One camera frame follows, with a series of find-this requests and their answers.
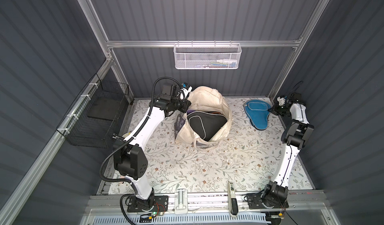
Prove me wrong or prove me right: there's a blue paddle case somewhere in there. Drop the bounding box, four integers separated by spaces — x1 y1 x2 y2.
244 100 271 131

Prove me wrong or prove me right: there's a cream canvas tote bag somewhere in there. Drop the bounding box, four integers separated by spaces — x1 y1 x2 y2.
174 86 233 151

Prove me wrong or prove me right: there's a black paddle case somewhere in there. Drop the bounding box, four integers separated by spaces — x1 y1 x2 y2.
187 110 228 142

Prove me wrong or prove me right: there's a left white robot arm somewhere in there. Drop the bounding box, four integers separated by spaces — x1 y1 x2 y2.
113 89 191 202

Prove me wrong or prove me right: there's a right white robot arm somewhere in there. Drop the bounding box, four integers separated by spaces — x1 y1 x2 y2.
261 103 314 208

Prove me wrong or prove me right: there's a purple pouch in bag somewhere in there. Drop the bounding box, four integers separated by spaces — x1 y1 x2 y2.
175 113 187 135

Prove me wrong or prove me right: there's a cup with yellow item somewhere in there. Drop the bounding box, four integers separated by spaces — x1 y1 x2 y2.
122 132 135 141

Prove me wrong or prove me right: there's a black white handheld device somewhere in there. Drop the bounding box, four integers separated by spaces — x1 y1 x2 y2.
228 181 239 218

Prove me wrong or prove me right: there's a white vented floor panel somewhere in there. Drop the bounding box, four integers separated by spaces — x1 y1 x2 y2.
91 212 269 225

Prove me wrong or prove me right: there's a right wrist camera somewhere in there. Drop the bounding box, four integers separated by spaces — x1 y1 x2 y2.
277 96 290 107

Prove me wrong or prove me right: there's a right thin black cable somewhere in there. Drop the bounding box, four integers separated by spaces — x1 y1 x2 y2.
287 80 304 97

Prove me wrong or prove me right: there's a white wire wall basket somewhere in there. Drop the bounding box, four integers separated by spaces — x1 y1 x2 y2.
173 42 242 70

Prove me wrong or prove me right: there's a black wire side basket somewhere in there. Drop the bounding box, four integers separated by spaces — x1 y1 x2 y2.
57 76 130 149

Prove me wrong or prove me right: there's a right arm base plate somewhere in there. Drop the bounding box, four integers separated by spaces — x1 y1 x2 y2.
244 191 290 209

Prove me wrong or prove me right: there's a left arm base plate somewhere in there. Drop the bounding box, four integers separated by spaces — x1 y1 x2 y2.
126 196 169 213

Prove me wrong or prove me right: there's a white bracket on rail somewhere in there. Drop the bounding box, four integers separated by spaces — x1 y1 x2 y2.
174 189 188 215

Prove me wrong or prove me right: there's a left black corrugated cable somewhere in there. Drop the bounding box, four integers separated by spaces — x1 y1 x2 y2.
99 76 182 225

